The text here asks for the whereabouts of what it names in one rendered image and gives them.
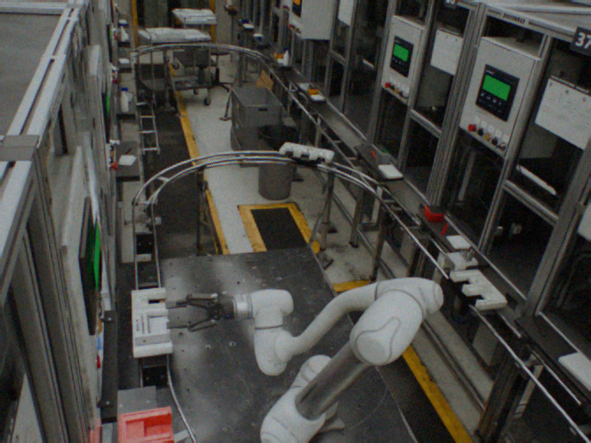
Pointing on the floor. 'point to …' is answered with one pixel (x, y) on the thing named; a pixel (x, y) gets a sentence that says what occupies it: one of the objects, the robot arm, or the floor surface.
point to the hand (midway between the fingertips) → (173, 315)
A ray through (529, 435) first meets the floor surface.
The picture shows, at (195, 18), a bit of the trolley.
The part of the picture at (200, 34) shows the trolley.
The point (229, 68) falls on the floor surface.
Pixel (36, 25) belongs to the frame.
